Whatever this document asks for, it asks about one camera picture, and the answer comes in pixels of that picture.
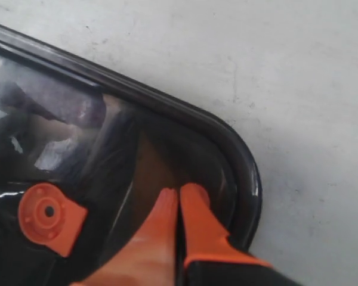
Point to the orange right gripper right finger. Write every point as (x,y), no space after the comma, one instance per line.
(210,258)

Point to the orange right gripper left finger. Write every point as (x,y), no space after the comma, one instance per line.
(149,256)

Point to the transparent lid with orange seal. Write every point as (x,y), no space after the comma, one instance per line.
(110,144)

